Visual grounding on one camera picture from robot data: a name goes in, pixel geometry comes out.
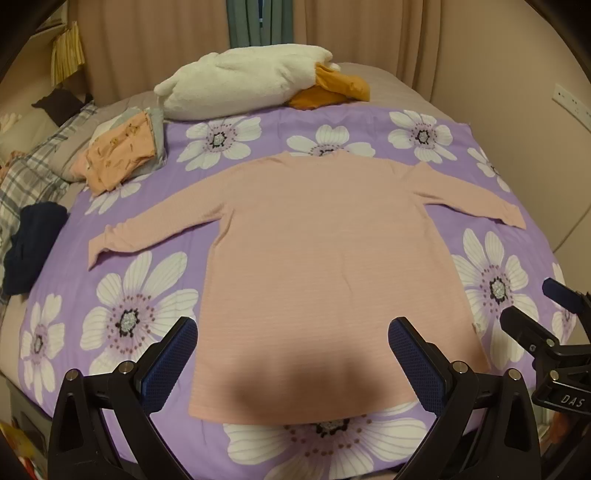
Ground beige pillow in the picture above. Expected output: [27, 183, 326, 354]
[0, 104, 61, 160]

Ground beige bed sheet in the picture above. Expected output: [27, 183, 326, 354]
[69, 62, 467, 125]

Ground purple floral blanket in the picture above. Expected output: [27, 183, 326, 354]
[18, 108, 578, 480]

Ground yellow striped cloth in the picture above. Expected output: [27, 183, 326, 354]
[51, 21, 86, 88]

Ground teal curtain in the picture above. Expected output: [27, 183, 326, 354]
[226, 0, 296, 47]

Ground pink long-sleeve shirt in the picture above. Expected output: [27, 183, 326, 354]
[88, 150, 528, 423]

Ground orange cloth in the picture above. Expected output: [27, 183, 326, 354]
[288, 65, 371, 112]

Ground navy cloth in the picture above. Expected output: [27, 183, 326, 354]
[4, 202, 69, 296]

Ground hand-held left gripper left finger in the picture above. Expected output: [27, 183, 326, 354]
[48, 316, 199, 480]

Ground white wall power strip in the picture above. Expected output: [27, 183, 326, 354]
[553, 83, 591, 118]

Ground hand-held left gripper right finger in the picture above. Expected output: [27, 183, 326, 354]
[388, 316, 541, 480]

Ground peach printed folded garment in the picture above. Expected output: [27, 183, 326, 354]
[85, 112, 155, 195]

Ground pink curtain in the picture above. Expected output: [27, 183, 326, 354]
[291, 0, 462, 93]
[74, 0, 232, 104]

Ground dark brown cloth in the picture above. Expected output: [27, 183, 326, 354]
[31, 89, 93, 127]

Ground plaid bedding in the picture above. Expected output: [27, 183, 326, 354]
[0, 102, 100, 259]

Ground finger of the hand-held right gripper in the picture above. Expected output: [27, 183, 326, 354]
[542, 277, 591, 319]
[500, 306, 561, 365]

